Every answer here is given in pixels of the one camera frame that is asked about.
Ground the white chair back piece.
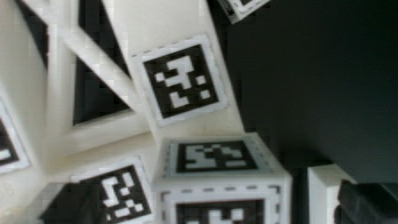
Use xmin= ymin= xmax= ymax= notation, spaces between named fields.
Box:
xmin=0 ymin=0 xmax=243 ymax=224

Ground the white chair leg block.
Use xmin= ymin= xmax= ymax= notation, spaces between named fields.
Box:
xmin=216 ymin=0 xmax=272 ymax=24

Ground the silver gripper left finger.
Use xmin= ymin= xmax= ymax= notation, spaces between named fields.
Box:
xmin=39 ymin=183 xmax=106 ymax=224

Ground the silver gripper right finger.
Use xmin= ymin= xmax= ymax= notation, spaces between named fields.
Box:
xmin=334 ymin=180 xmax=398 ymax=224

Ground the white U-shaped boundary frame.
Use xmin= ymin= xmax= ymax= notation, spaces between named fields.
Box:
xmin=307 ymin=164 xmax=352 ymax=224

